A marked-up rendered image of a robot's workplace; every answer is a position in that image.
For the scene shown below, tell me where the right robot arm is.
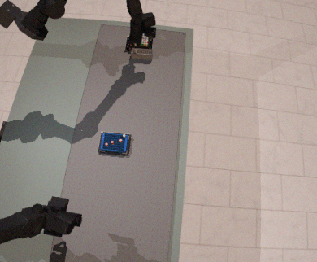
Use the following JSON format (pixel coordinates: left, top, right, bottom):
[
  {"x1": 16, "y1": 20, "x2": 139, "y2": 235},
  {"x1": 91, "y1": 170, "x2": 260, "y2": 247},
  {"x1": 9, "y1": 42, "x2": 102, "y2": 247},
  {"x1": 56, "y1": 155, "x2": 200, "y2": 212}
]
[{"x1": 0, "y1": 203, "x2": 82, "y2": 244}]

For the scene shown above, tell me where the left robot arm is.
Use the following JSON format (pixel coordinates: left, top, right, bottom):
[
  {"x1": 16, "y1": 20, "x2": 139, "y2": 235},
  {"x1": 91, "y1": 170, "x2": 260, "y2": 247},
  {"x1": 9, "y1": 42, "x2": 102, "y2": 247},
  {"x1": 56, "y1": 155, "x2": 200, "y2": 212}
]
[{"x1": 21, "y1": 0, "x2": 156, "y2": 40}]

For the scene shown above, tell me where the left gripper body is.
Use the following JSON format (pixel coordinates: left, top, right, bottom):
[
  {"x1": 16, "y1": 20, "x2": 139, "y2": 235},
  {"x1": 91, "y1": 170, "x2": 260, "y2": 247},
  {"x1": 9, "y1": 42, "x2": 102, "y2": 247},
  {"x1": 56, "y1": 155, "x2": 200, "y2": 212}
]
[{"x1": 128, "y1": 29, "x2": 141, "y2": 44}]

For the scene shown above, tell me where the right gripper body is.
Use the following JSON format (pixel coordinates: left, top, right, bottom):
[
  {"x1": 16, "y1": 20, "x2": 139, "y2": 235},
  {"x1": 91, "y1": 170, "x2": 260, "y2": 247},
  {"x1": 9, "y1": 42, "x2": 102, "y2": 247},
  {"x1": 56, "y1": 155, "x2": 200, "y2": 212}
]
[{"x1": 44, "y1": 197, "x2": 68, "y2": 236}]

